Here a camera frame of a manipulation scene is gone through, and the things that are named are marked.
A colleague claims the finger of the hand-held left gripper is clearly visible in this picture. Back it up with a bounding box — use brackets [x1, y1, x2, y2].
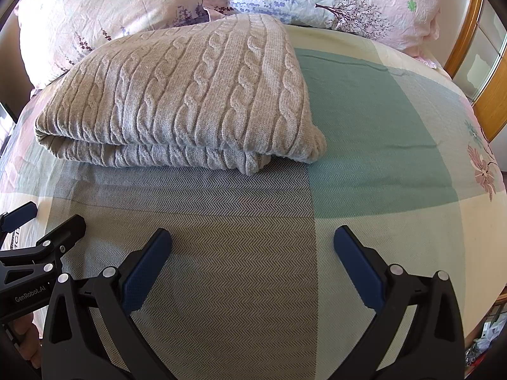
[0, 201, 39, 247]
[0, 214, 87, 283]

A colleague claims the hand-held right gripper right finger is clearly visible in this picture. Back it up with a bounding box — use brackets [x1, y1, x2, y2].
[333, 225, 466, 380]

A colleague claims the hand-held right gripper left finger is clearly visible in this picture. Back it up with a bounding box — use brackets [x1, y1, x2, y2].
[42, 227, 175, 380]

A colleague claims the grey cable-knit sweater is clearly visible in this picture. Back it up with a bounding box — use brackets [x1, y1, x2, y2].
[35, 13, 328, 176]

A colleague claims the person's left hand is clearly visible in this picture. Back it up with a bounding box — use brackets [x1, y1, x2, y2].
[10, 312, 42, 370]

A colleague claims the checked green grey bedsheet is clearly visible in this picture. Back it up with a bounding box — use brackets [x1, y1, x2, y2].
[0, 24, 504, 380]

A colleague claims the pile of mixed clutter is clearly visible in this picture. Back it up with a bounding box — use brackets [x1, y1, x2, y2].
[464, 287, 507, 380]

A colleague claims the pink floral pillow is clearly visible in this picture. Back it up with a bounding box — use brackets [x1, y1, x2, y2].
[18, 0, 222, 90]
[201, 0, 445, 68]

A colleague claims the wooden framed glass cabinet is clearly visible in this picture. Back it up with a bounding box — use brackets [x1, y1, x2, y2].
[444, 0, 507, 143]

